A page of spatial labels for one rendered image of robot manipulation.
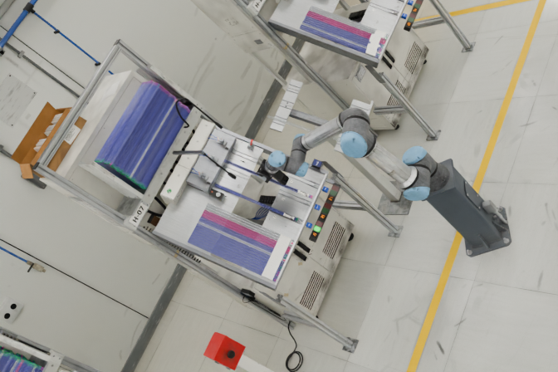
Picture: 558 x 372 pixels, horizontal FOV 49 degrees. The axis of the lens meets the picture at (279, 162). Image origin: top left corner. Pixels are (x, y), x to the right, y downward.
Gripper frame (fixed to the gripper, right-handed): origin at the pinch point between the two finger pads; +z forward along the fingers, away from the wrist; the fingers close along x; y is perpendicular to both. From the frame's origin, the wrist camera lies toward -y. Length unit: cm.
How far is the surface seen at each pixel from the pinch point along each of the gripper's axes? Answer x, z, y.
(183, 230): 40, 19, 27
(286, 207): 6.7, 8.4, -15.9
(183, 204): 27.7, 20.9, 33.1
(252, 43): -96, 55, 45
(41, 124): 23, 23, 120
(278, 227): 18.8, 8.2, -16.9
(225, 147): -9.3, 13.3, 27.6
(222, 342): 83, 12, -17
